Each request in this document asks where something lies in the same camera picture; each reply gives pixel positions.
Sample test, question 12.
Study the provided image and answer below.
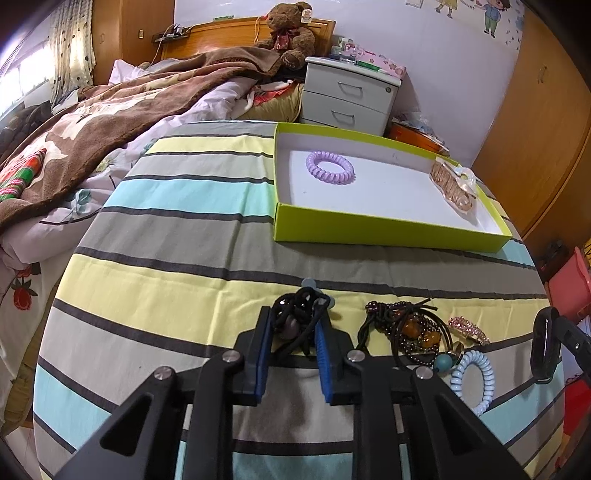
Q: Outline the clear gold hair claw clip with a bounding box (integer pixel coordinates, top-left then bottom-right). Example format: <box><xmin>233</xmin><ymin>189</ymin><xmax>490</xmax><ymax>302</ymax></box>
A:
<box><xmin>429</xmin><ymin>157</ymin><xmax>478</xmax><ymax>214</ymax></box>

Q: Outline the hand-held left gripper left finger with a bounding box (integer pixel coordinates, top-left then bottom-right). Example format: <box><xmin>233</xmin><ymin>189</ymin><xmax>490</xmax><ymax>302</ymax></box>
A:
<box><xmin>53</xmin><ymin>305</ymin><xmax>273</xmax><ymax>480</ymax></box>

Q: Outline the green cardboard box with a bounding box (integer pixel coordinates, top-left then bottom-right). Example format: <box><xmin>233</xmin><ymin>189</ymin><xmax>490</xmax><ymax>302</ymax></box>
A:
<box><xmin>273</xmin><ymin>122</ymin><xmax>513</xmax><ymax>254</ymax></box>

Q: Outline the dark brown bag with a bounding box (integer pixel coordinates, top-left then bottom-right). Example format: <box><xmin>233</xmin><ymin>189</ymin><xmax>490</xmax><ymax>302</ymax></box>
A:
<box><xmin>538</xmin><ymin>240</ymin><xmax>568</xmax><ymax>278</ymax></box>

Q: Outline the small cosmetic bottles group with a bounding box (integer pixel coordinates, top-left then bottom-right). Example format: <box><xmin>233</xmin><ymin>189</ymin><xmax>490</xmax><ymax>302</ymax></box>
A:
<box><xmin>330</xmin><ymin>37</ymin><xmax>365</xmax><ymax>61</ymax></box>

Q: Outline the dark cloth pile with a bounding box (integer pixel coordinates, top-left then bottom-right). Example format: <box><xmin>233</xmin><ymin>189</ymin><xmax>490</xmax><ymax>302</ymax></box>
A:
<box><xmin>0</xmin><ymin>102</ymin><xmax>51</xmax><ymax>148</ymax></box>

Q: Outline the window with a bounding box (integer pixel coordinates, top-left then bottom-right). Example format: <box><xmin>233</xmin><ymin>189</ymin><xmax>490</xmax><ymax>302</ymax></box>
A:
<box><xmin>0</xmin><ymin>41</ymin><xmax>51</xmax><ymax>116</ymax></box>

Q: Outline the tall wooden cabinet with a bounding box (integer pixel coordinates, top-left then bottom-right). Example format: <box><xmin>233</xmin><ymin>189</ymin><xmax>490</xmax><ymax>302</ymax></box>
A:
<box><xmin>92</xmin><ymin>0</ymin><xmax>176</xmax><ymax>86</ymax></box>

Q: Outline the black hair tie teal bead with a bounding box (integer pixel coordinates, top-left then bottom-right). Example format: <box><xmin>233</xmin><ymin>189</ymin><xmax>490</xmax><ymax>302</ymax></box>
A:
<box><xmin>406</xmin><ymin>298</ymin><xmax>455</xmax><ymax>374</ymax></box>

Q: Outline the brown patterned blanket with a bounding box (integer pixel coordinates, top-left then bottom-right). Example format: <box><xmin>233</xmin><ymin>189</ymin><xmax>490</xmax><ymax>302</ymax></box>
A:
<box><xmin>0</xmin><ymin>46</ymin><xmax>282</xmax><ymax>232</ymax></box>

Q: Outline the pink plastic bin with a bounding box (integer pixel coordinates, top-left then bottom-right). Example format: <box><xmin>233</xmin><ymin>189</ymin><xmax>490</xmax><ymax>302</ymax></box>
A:
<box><xmin>545</xmin><ymin>247</ymin><xmax>591</xmax><ymax>324</ymax></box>

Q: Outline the black power strip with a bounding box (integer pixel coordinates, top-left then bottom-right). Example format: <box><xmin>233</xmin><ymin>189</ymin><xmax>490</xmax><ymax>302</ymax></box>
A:
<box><xmin>152</xmin><ymin>25</ymin><xmax>192</xmax><ymax>44</ymax></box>

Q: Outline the light blue spiral hair tie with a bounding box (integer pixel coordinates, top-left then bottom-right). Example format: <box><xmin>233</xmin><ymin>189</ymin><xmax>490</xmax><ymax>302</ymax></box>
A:
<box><xmin>450</xmin><ymin>350</ymin><xmax>496</xmax><ymax>416</ymax></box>

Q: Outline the pink floral box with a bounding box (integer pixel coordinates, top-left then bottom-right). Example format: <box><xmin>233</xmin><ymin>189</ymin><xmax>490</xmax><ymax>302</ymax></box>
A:
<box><xmin>355</xmin><ymin>51</ymin><xmax>407</xmax><ymax>77</ymax></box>

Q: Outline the white pillow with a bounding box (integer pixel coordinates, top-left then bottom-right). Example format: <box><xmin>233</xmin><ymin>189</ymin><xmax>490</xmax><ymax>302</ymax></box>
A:
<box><xmin>110</xmin><ymin>59</ymin><xmax>153</xmax><ymax>86</ymax></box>

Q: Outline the white floral duvet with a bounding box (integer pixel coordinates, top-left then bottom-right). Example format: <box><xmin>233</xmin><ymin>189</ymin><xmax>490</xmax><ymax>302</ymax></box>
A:
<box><xmin>0</xmin><ymin>60</ymin><xmax>278</xmax><ymax>416</ymax></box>

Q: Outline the wooden headboard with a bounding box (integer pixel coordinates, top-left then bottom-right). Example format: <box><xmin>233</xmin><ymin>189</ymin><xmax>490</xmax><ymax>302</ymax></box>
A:
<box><xmin>159</xmin><ymin>17</ymin><xmax>337</xmax><ymax>61</ymax></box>

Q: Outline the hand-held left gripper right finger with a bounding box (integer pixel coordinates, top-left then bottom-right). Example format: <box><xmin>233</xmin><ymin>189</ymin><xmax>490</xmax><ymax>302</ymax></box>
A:
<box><xmin>314</xmin><ymin>318</ymin><xmax>529</xmax><ymax>480</ymax></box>

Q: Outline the dotted curtain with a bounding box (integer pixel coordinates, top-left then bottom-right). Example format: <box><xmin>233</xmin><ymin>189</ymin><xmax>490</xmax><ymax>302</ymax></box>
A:
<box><xmin>48</xmin><ymin>0</ymin><xmax>95</xmax><ymax>107</ymax></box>

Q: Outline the white nightstand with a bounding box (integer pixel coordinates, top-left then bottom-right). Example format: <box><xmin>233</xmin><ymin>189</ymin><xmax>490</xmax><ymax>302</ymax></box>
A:
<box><xmin>302</xmin><ymin>55</ymin><xmax>402</xmax><ymax>137</ymax></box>

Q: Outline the clear plastic bags pile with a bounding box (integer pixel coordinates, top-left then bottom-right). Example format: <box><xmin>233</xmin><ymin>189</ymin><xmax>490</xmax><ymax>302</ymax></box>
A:
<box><xmin>392</xmin><ymin>111</ymin><xmax>448</xmax><ymax>148</ymax></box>

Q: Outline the pink rhinestone hair clip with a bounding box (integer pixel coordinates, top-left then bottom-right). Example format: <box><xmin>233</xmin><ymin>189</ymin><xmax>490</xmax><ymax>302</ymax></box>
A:
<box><xmin>448</xmin><ymin>316</ymin><xmax>491</xmax><ymax>346</ymax></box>

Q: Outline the red green plaid pillow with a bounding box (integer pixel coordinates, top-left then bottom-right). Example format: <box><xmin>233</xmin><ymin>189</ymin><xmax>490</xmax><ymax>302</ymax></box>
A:
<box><xmin>0</xmin><ymin>148</ymin><xmax>47</xmax><ymax>204</ymax></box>

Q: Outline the large wooden wardrobe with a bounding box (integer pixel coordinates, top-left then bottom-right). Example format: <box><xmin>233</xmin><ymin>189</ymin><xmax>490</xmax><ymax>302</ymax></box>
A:
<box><xmin>473</xmin><ymin>9</ymin><xmax>591</xmax><ymax>252</ymax></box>

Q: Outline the black hair tie grey bead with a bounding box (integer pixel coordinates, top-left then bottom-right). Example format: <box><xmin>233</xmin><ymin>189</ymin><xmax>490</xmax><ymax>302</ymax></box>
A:
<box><xmin>270</xmin><ymin>277</ymin><xmax>338</xmax><ymax>365</ymax></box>

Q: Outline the brown teddy bear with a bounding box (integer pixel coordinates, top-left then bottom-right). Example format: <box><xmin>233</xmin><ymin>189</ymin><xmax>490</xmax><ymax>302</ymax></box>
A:
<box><xmin>254</xmin><ymin>2</ymin><xmax>319</xmax><ymax>70</ymax></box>

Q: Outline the cartoon wall sticker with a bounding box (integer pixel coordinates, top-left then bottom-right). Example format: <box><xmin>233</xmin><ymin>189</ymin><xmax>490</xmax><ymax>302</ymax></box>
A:
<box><xmin>406</xmin><ymin>0</ymin><xmax>527</xmax><ymax>47</ymax></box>

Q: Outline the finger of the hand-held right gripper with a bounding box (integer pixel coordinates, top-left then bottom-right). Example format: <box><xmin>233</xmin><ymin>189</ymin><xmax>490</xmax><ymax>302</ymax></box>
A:
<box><xmin>556</xmin><ymin>316</ymin><xmax>591</xmax><ymax>374</ymax></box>

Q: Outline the amber beaded hair tie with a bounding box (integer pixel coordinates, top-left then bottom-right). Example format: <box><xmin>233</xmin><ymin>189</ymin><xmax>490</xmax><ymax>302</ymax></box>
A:
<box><xmin>358</xmin><ymin>300</ymin><xmax>444</xmax><ymax>367</ymax></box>

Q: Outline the black smart band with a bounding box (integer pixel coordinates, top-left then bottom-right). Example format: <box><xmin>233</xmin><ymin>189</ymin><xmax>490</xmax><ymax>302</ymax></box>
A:
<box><xmin>533</xmin><ymin>307</ymin><xmax>561</xmax><ymax>385</ymax></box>

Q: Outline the purple spiral hair tie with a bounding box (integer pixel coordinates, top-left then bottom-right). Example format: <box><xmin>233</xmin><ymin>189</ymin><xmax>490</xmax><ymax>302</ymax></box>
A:
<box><xmin>305</xmin><ymin>151</ymin><xmax>356</xmax><ymax>185</ymax></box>

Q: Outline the orange box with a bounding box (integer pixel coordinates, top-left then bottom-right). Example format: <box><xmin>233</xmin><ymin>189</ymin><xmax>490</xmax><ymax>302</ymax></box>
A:
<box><xmin>385</xmin><ymin>122</ymin><xmax>451</xmax><ymax>155</ymax></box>

